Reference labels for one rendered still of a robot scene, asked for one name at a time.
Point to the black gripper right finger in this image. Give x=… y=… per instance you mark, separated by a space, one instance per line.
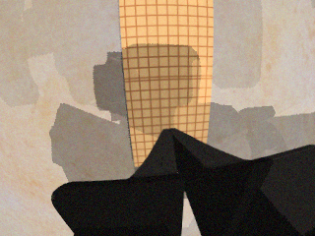
x=220 y=186

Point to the orange grid-patterned strip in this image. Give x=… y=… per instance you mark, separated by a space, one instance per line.
x=167 y=51

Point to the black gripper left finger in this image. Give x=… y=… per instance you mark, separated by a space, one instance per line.
x=153 y=195

